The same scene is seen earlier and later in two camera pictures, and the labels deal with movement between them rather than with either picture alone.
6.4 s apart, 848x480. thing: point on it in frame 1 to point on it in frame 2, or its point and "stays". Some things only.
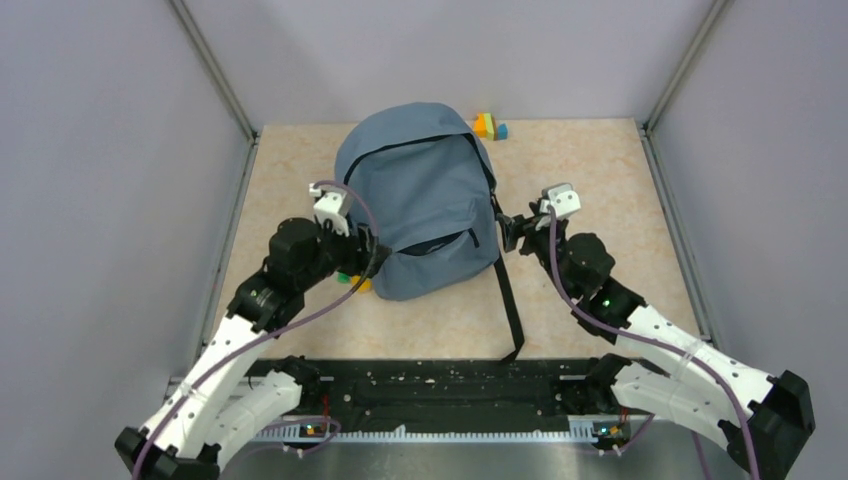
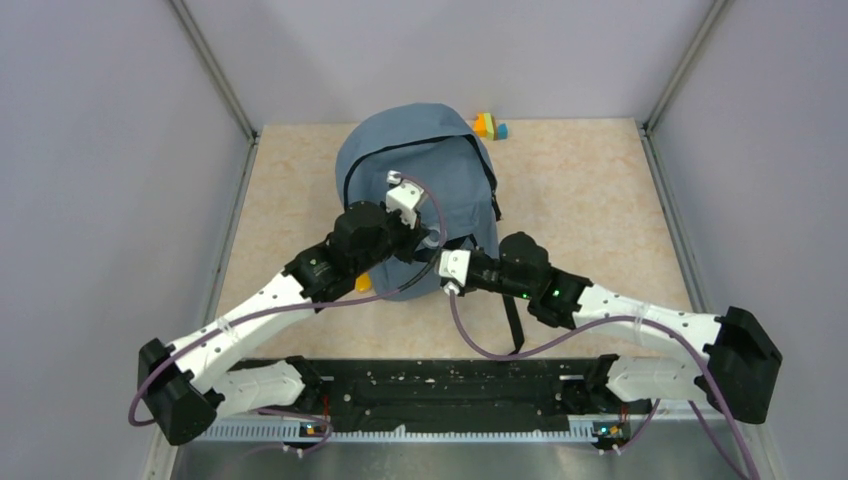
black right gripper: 522,226 to 468,285
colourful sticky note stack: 486,126 stays
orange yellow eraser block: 366,286 stays
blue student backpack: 421,182 stays
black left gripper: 357,259 to 412,238
